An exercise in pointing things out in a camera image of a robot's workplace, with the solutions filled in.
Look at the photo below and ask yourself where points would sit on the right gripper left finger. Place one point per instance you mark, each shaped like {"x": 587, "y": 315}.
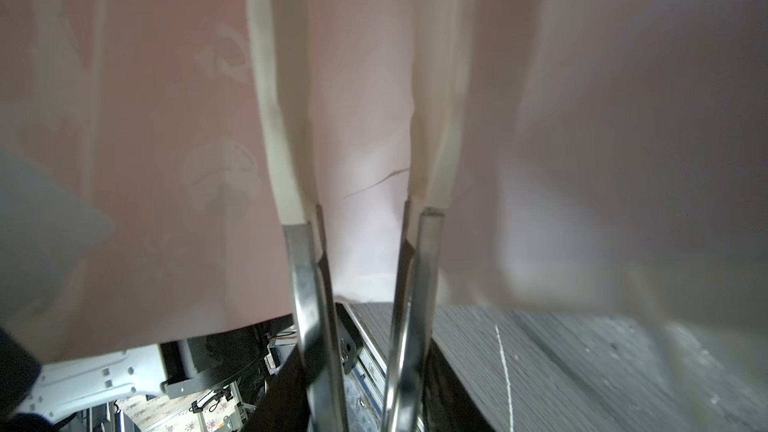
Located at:
{"x": 284, "y": 407}

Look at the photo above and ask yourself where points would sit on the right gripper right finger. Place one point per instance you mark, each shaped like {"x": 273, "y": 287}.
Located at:
{"x": 447, "y": 405}

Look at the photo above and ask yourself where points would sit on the red white paper bag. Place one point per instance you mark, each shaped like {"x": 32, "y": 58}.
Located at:
{"x": 613, "y": 159}

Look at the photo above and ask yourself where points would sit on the steel tongs white tips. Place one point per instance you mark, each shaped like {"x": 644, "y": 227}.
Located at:
{"x": 312, "y": 192}

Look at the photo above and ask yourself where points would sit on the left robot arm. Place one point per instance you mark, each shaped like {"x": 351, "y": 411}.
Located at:
{"x": 45, "y": 397}

